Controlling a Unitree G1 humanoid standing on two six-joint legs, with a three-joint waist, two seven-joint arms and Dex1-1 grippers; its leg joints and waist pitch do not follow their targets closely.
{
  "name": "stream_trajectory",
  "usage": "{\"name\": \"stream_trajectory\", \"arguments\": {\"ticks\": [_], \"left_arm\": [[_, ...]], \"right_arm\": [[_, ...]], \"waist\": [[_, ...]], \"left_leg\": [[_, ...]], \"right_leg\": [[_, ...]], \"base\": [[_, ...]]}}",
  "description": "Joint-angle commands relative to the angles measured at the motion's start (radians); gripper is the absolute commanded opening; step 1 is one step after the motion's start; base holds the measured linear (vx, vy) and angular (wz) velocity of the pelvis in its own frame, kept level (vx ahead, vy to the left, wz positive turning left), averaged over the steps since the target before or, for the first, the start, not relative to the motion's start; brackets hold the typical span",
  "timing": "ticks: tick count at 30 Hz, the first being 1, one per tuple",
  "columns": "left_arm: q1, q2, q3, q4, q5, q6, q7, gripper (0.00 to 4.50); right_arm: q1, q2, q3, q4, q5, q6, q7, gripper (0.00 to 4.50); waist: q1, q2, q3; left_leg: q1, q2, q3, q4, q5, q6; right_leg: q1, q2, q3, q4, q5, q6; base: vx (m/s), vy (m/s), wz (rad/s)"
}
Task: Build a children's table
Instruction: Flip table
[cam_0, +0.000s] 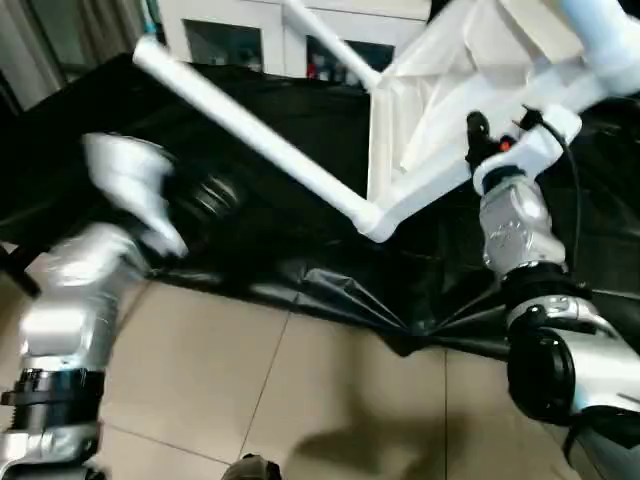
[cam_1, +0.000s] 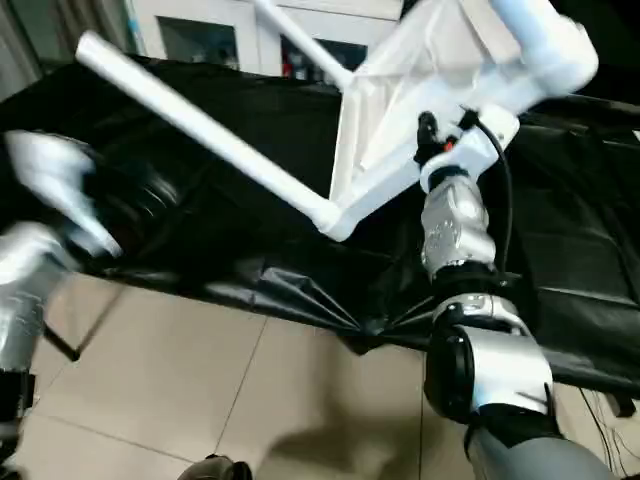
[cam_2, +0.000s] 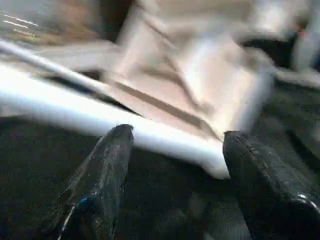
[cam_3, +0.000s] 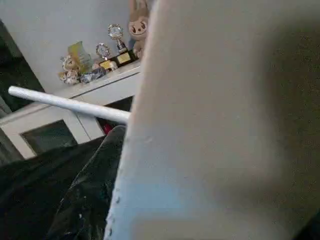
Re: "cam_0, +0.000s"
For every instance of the white plastic table top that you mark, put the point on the white plastic table top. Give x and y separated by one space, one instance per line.
450 100

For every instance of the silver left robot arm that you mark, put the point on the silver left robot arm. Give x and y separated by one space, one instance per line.
85 290

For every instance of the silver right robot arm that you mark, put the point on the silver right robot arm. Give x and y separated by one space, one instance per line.
520 220

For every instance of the black table mat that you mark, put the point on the black table mat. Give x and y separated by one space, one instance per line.
300 225

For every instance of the red white bottle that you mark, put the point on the red white bottle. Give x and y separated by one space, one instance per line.
312 71

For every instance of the white glass-door cabinet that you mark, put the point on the white glass-door cabinet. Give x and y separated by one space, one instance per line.
280 35

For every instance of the blue white pole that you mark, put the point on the blue white pole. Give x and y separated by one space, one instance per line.
151 17

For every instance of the black robot foot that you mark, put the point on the black robot foot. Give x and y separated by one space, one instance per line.
250 470

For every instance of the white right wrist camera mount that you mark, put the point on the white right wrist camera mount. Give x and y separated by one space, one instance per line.
540 140

